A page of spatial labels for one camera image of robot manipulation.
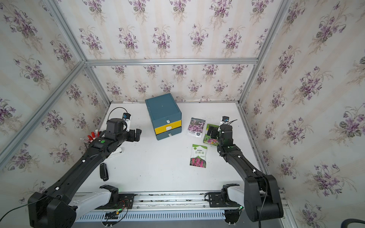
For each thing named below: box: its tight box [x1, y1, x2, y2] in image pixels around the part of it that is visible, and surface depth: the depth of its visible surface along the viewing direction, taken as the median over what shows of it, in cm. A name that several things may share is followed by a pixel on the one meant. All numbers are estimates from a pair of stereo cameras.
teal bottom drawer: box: [155, 126, 183, 141], surface depth 96 cm
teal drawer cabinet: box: [144, 92, 183, 141], surface depth 91 cm
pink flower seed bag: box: [185, 116, 206, 139], surface depth 106 cm
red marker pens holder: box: [83, 129, 102, 144], surface depth 88 cm
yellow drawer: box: [154, 119, 183, 135], surface depth 90 cm
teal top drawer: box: [152, 112, 182, 129], surface depth 86 cm
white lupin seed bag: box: [189, 143, 208, 169], surface depth 90 cm
